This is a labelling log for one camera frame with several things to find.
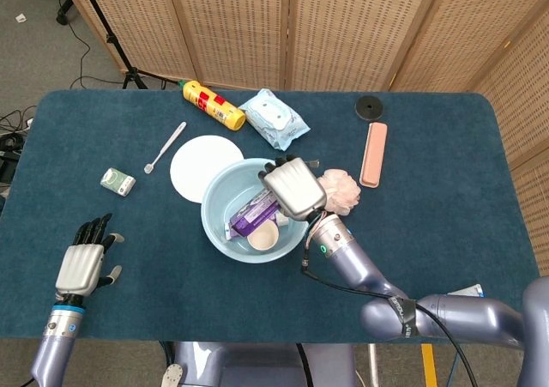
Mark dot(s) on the yellow bottle red label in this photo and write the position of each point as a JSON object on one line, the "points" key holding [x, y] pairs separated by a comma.
{"points": [[214, 106]]}

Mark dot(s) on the black round disc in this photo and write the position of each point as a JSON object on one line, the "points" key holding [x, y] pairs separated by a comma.
{"points": [[362, 108]]}

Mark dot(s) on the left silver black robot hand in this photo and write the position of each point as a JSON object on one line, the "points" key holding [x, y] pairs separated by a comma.
{"points": [[79, 267]]}

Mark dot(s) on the grey-blue robot torso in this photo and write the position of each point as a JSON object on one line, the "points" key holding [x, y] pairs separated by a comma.
{"points": [[257, 365]]}

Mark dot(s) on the white round flat disc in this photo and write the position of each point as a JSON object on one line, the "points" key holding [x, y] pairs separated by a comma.
{"points": [[197, 164]]}

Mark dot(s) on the purple toothpaste box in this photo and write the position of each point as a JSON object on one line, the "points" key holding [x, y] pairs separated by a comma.
{"points": [[253, 217]]}

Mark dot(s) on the white toothbrush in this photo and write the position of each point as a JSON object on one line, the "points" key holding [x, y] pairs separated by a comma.
{"points": [[168, 144]]}

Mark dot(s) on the wicker folding screen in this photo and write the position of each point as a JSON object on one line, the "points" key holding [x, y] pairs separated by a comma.
{"points": [[343, 26]]}

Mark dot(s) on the blue white toothpaste tube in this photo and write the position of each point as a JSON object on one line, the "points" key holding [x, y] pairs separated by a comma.
{"points": [[472, 290]]}

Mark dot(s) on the light blue wet wipes pack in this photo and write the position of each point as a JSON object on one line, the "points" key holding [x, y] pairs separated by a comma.
{"points": [[274, 119]]}

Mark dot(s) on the small green white box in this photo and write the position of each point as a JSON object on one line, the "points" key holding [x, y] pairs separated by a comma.
{"points": [[118, 182]]}

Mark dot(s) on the pink toothbrush case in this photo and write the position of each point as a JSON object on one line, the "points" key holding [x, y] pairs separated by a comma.
{"points": [[374, 155]]}

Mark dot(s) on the black tripod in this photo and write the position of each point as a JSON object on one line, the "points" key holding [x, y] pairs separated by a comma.
{"points": [[112, 39]]}

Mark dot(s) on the white table leg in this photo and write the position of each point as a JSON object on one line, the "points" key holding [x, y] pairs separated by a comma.
{"points": [[374, 365]]}

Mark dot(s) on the teal table cloth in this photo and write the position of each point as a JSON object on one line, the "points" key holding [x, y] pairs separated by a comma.
{"points": [[171, 297]]}

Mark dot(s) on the black office chair base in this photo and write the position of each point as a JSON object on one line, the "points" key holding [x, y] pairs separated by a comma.
{"points": [[64, 13]]}

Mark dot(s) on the pink bath pouf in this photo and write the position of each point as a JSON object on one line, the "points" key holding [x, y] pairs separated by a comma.
{"points": [[347, 189]]}

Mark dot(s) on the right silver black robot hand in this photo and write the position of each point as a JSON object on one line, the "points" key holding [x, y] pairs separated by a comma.
{"points": [[296, 189]]}

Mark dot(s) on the light blue plastic basin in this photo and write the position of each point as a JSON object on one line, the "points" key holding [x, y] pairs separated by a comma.
{"points": [[214, 232]]}

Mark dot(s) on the white paper cup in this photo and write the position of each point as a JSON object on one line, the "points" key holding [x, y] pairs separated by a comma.
{"points": [[262, 236]]}

